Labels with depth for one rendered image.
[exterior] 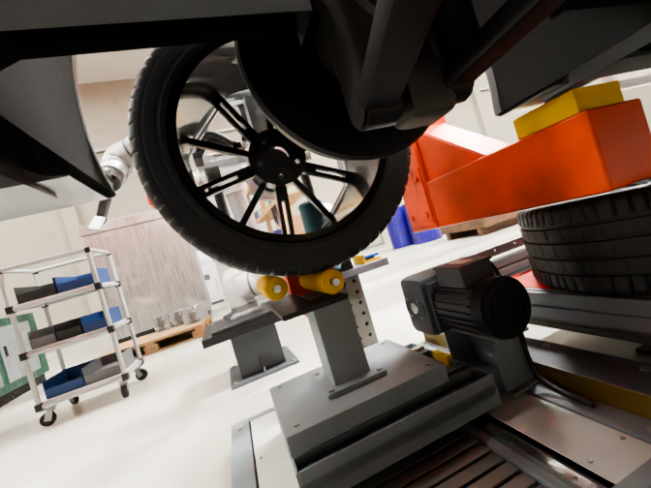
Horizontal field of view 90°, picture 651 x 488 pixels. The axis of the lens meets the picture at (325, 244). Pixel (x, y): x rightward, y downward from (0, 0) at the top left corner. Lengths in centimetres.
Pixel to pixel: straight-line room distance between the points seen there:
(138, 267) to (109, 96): 658
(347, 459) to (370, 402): 12
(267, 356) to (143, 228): 406
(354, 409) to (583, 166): 68
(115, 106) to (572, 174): 1080
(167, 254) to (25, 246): 567
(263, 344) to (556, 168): 154
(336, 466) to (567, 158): 78
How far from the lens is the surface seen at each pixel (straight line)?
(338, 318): 83
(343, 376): 87
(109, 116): 1099
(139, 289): 559
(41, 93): 52
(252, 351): 188
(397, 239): 743
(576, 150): 82
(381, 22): 30
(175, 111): 80
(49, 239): 1056
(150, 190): 75
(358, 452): 79
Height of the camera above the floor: 58
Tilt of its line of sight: level
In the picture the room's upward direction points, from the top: 17 degrees counter-clockwise
